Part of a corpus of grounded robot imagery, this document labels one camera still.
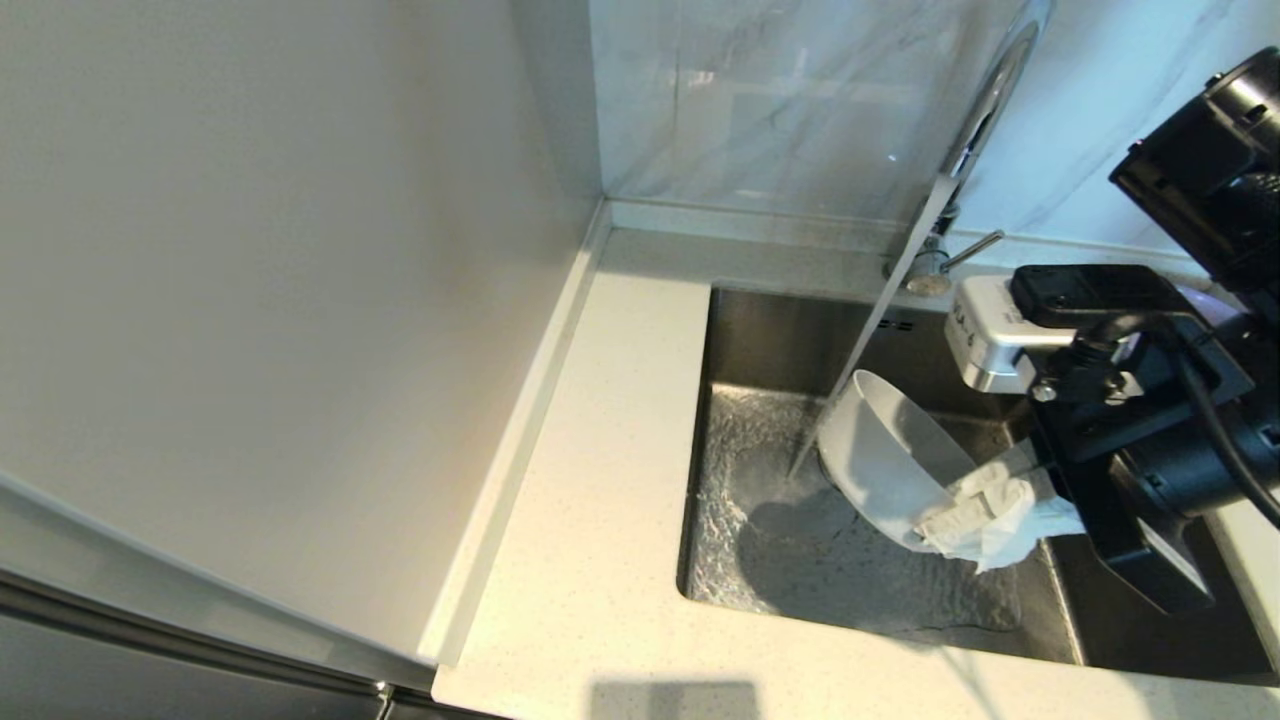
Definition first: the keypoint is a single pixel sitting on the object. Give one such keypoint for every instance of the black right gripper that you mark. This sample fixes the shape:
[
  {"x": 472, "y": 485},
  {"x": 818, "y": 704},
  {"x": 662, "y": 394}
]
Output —
[{"x": 1120, "y": 500}]

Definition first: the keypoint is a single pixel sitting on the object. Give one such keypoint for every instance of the white bowl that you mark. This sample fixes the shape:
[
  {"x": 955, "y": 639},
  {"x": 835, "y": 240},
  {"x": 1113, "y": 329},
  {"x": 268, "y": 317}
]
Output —
[{"x": 885, "y": 450}]

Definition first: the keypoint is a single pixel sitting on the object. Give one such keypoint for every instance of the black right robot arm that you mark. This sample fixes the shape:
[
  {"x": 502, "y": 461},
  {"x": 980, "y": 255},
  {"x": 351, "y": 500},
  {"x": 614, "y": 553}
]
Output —
[{"x": 1230, "y": 170}]

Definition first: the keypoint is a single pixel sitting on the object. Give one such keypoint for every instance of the stainless steel sink basin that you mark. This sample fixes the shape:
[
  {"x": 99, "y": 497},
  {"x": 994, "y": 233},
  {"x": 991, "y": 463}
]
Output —
[{"x": 760, "y": 560}]

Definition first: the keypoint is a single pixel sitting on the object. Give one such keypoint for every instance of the running tap water stream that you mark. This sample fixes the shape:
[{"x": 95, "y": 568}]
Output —
[{"x": 880, "y": 310}]

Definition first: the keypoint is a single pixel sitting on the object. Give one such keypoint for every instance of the chrome gooseneck faucet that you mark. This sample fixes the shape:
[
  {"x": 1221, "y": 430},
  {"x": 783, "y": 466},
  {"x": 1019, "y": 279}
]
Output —
[{"x": 985, "y": 110}]

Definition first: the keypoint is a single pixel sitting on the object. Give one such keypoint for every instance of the white tall cabinet side panel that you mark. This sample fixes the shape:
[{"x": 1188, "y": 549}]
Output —
[{"x": 300, "y": 300}]

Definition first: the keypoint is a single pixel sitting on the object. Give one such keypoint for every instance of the stainless steel appliance front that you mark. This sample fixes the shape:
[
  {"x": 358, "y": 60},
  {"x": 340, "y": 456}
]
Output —
[{"x": 150, "y": 680}]

